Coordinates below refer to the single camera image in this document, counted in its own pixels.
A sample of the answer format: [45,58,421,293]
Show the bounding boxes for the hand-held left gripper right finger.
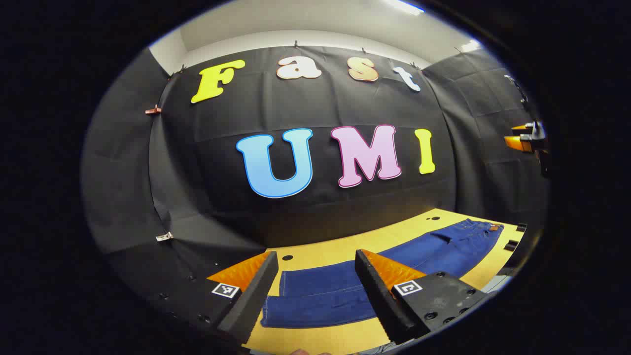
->
[354,249,490,345]

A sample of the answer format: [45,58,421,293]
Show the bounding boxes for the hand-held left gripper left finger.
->
[144,250,280,346]

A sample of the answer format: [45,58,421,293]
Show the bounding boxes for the blue jeans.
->
[260,218,504,329]

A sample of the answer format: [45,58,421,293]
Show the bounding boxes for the black backdrop cloth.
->
[81,45,550,316]

